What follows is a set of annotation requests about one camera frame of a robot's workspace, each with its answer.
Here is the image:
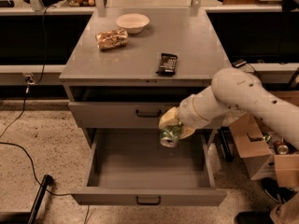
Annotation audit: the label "red soda can in box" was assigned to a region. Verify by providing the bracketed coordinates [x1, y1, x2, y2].
[274, 141, 290, 155]

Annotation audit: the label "crumpled orange snack can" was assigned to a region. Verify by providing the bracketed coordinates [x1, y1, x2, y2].
[95, 29, 128, 50]

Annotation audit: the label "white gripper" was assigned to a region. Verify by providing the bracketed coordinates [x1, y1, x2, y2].
[159, 96, 206, 140]

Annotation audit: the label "green soda can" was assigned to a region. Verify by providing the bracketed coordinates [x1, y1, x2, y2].
[160, 125, 181, 147]

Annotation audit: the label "black hanging cable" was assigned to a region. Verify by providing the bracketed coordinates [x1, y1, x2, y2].
[0, 5, 52, 138]

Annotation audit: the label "black shoe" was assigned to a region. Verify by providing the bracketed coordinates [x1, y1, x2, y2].
[261, 177, 296, 203]

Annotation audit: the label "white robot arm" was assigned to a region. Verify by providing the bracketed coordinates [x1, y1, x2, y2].
[159, 68, 299, 148]

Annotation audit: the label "black candy bar wrapper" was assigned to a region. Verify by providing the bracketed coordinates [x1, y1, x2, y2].
[156, 53, 178, 76]

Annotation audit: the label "small black device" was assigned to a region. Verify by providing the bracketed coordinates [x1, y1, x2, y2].
[232, 59, 247, 68]

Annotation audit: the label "white paper bowl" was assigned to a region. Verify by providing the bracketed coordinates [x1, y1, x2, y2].
[116, 13, 150, 34]

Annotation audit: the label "black metal floor stand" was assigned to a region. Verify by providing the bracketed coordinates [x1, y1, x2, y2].
[0, 175, 53, 224]

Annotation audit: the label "open grey middle drawer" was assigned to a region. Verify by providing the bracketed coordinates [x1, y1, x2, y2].
[72, 129, 226, 206]

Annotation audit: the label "closed grey top drawer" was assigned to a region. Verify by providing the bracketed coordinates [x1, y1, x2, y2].
[69, 102, 177, 129]

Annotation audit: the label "open cardboard box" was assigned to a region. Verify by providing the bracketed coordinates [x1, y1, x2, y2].
[229, 114, 299, 188]

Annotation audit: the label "grey drawer cabinet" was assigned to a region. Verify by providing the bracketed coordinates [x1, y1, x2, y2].
[60, 7, 230, 142]

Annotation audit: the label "black floor cable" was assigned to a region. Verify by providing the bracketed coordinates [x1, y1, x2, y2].
[0, 140, 72, 197]

